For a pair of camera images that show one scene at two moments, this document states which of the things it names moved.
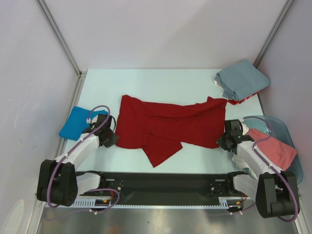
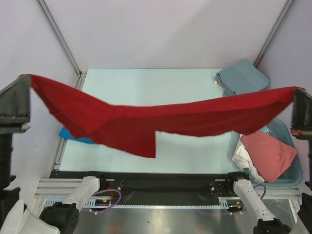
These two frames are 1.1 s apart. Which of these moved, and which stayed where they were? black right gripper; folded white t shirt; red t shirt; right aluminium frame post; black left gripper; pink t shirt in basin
Moved: black right gripper; red t shirt; black left gripper
Stayed: right aluminium frame post; folded white t shirt; pink t shirt in basin
